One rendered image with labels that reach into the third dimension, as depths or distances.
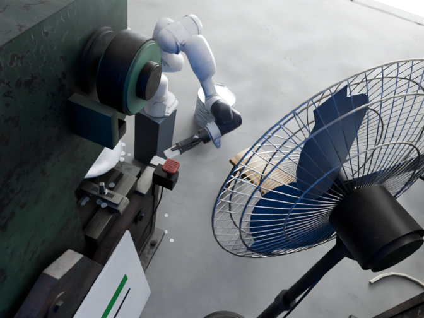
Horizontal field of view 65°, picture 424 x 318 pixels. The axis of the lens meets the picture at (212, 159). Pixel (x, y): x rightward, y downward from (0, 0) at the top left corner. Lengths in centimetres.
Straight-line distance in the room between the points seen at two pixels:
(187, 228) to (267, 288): 58
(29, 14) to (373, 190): 69
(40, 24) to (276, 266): 179
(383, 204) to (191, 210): 160
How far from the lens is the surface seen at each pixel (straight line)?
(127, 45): 76
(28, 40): 65
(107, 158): 135
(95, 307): 138
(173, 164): 137
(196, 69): 149
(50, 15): 68
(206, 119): 255
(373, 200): 68
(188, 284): 195
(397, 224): 67
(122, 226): 137
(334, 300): 220
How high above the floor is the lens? 183
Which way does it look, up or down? 49 degrees down
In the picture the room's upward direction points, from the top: 16 degrees clockwise
